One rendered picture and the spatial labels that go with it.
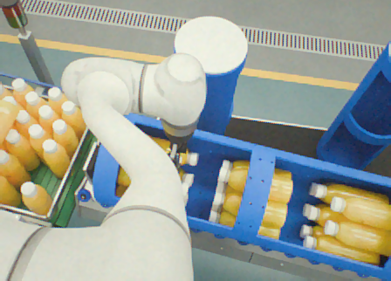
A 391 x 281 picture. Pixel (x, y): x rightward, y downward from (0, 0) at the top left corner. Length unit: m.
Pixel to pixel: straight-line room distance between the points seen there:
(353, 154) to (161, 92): 1.84
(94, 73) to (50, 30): 2.33
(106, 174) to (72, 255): 0.79
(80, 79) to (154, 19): 2.29
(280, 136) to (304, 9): 1.24
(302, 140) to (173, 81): 1.75
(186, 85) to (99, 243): 0.46
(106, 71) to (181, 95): 0.15
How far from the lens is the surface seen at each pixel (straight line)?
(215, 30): 1.61
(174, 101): 0.79
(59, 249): 0.35
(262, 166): 1.10
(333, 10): 3.40
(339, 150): 2.48
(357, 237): 1.21
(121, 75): 0.80
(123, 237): 0.37
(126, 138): 0.59
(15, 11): 1.47
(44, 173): 1.50
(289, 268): 1.42
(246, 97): 2.71
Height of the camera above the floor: 2.22
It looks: 62 degrees down
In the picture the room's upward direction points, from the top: 6 degrees clockwise
